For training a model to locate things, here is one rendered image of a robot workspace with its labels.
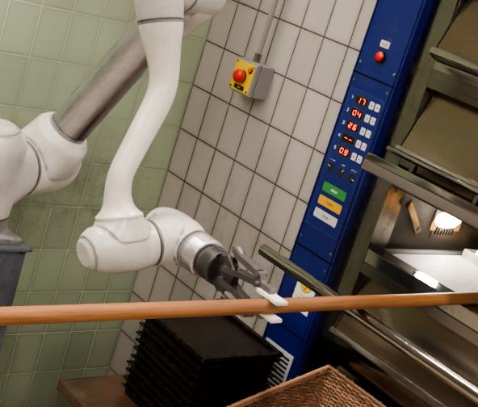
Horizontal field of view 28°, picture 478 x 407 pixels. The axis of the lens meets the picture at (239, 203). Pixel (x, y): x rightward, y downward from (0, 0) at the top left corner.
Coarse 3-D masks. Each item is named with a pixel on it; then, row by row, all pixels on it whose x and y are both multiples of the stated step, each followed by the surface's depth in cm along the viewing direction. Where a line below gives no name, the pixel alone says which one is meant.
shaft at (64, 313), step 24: (0, 312) 151; (24, 312) 153; (48, 312) 156; (72, 312) 159; (96, 312) 162; (120, 312) 165; (144, 312) 169; (168, 312) 172; (192, 312) 176; (216, 312) 180; (240, 312) 184; (264, 312) 188; (288, 312) 193
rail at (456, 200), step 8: (368, 160) 240; (376, 160) 237; (384, 160) 236; (384, 168) 236; (392, 168) 234; (400, 168) 232; (400, 176) 232; (408, 176) 230; (416, 176) 229; (416, 184) 228; (424, 184) 226; (432, 184) 225; (432, 192) 224; (440, 192) 223; (448, 192) 222; (448, 200) 221; (456, 200) 219; (464, 200) 218; (464, 208) 218; (472, 208) 216
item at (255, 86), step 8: (240, 64) 287; (248, 64) 284; (256, 64) 283; (264, 64) 289; (256, 72) 282; (264, 72) 284; (272, 72) 286; (232, 80) 289; (248, 80) 284; (256, 80) 283; (264, 80) 285; (232, 88) 290; (240, 88) 286; (248, 88) 284; (256, 88) 285; (264, 88) 287; (248, 96) 284; (256, 96) 286; (264, 96) 288
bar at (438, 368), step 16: (272, 256) 230; (288, 272) 225; (304, 272) 223; (320, 288) 218; (368, 320) 207; (384, 336) 203; (400, 336) 201; (416, 352) 197; (432, 368) 194; (448, 368) 192; (448, 384) 192; (464, 384) 188
